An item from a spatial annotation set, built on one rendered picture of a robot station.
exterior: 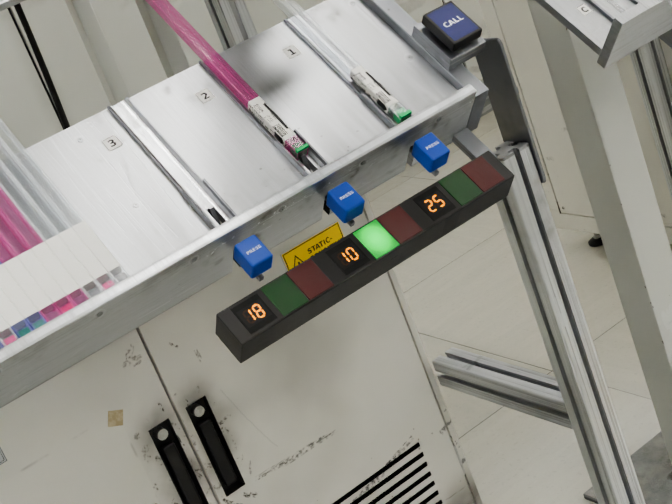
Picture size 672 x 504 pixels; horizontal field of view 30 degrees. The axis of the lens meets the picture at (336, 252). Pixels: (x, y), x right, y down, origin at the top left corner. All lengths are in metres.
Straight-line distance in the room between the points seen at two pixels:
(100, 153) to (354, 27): 0.31
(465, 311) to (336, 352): 0.99
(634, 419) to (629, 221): 0.49
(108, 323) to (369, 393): 0.60
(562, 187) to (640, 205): 0.94
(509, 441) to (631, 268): 0.51
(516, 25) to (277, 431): 1.15
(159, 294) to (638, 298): 0.77
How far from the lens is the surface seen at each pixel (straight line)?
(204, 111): 1.26
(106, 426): 1.49
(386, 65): 1.33
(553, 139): 2.54
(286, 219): 1.20
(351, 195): 1.19
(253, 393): 1.56
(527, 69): 2.51
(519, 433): 2.11
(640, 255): 1.67
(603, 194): 1.66
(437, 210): 1.23
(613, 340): 2.30
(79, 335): 1.12
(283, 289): 1.15
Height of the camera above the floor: 1.06
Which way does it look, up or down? 20 degrees down
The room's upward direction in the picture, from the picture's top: 22 degrees counter-clockwise
